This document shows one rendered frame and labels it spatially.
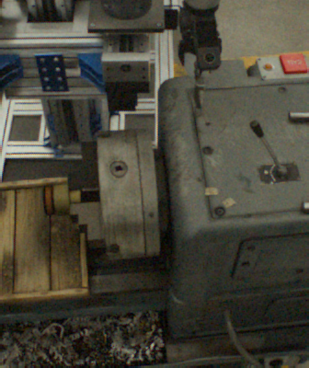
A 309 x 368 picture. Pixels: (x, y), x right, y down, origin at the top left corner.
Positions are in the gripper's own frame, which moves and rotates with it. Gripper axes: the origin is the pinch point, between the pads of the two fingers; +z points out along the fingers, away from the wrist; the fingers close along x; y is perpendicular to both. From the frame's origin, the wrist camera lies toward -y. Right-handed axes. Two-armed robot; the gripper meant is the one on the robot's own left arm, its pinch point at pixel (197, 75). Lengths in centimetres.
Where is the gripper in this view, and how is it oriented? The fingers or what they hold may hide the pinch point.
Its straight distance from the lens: 128.0
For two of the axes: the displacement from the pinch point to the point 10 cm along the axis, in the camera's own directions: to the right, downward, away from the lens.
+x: -10.0, 0.8, -0.6
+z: 0.0, 5.6, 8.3
